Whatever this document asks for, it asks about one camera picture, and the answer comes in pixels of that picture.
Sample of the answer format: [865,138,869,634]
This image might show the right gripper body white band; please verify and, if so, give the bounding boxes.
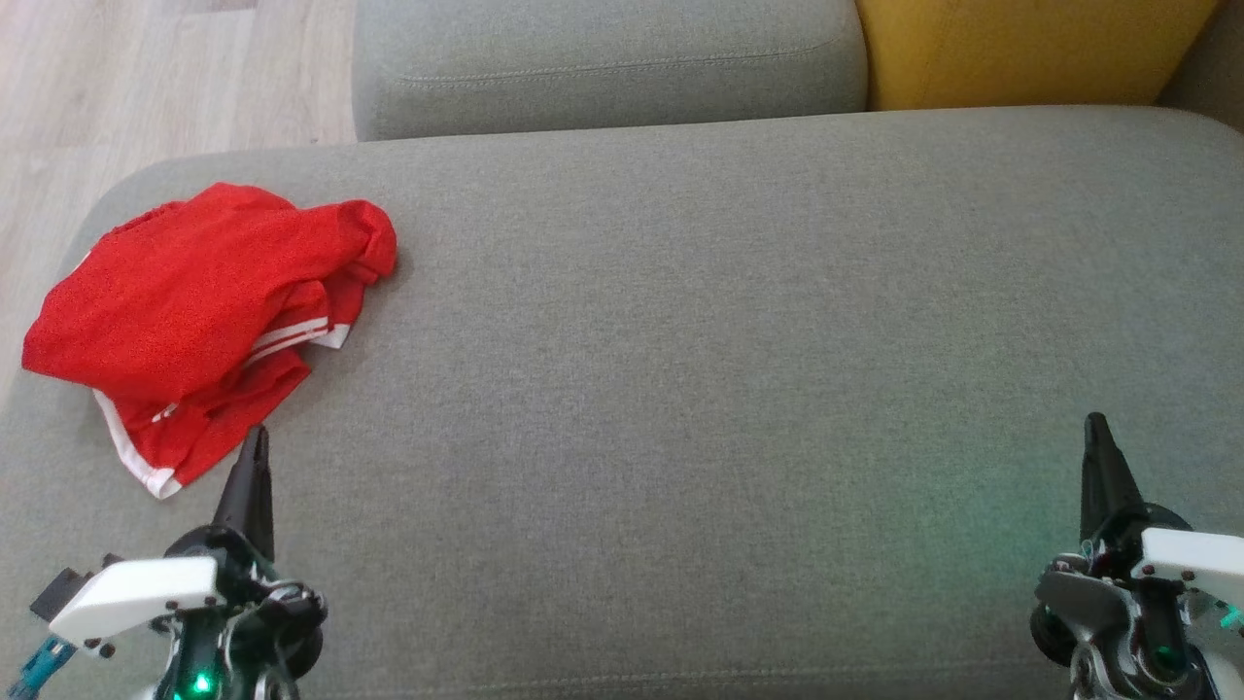
[1030,504,1244,674]

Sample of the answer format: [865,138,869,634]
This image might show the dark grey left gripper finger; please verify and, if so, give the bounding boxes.
[212,425,276,563]

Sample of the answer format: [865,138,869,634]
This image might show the grey sofa seat cushion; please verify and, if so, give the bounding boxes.
[352,0,869,143]

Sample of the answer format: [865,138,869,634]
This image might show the yellow sofa back cushion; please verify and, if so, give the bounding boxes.
[855,0,1223,111]

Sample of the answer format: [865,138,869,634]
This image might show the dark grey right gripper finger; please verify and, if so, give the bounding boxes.
[1081,412,1148,547]

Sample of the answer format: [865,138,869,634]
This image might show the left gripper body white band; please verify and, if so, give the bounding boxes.
[49,525,328,700]

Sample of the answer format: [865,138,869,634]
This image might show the large grey sofa chaise cushion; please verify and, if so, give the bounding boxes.
[0,105,1244,700]

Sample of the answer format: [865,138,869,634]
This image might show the black cable blue connector left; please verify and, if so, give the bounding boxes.
[5,637,77,699]

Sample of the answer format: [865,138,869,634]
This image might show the red basketball jersey white sleeves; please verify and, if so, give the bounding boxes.
[21,182,398,409]

